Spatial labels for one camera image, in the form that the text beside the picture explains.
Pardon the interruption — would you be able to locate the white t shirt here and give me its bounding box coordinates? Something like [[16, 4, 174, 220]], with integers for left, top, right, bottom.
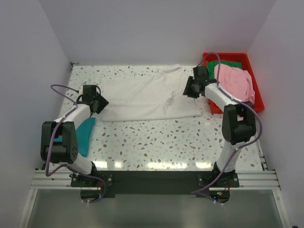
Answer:
[[101, 65, 201, 122]]

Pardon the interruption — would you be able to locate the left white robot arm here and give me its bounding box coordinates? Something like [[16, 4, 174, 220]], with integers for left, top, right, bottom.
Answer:
[[40, 85, 109, 186]]

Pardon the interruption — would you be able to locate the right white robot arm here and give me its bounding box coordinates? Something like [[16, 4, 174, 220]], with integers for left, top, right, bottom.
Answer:
[[183, 66, 256, 187]]

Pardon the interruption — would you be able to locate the green t shirt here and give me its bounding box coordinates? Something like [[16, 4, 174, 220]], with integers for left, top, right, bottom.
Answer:
[[206, 60, 243, 79]]

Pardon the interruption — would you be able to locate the teal folded t shirt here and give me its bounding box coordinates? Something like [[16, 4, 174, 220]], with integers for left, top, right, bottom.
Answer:
[[48, 117, 95, 163]]

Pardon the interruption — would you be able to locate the pink t shirt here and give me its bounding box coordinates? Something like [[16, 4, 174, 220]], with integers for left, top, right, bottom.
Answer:
[[218, 65, 255, 104]]

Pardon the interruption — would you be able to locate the red plastic bin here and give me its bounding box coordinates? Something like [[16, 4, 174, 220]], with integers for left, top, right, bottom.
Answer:
[[202, 52, 265, 112]]

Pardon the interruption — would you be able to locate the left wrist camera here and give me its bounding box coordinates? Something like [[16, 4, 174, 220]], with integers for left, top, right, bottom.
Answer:
[[77, 85, 83, 95]]

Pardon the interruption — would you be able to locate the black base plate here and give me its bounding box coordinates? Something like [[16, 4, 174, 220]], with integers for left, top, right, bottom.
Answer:
[[70, 171, 240, 202]]

